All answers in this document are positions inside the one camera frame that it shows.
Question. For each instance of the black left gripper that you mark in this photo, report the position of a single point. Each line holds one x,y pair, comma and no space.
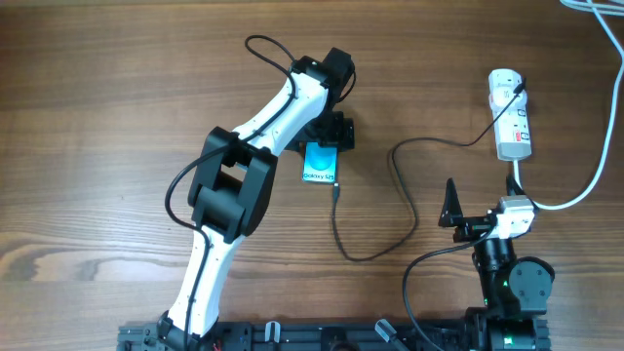
341,135

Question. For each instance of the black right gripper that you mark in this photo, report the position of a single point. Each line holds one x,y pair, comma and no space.
452,215

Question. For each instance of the Galaxy S25 smartphone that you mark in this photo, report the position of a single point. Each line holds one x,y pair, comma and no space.
319,164

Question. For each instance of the white power strip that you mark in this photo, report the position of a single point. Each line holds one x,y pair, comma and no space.
508,103

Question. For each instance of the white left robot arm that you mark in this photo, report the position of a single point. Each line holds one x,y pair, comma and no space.
233,179

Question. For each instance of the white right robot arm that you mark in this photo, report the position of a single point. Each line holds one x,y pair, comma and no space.
515,289

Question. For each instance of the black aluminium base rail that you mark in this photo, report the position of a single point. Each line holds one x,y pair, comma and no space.
455,334

